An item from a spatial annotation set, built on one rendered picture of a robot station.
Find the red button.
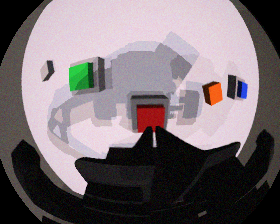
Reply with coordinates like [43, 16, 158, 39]
[131, 95, 169, 133]

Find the blue button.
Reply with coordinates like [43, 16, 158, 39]
[226, 75, 248, 101]

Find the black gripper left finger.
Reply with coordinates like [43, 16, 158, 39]
[75, 127, 155, 202]

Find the orange block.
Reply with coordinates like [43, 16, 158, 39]
[203, 81, 222, 105]

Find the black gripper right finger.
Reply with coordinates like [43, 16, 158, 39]
[155, 127, 241, 204]

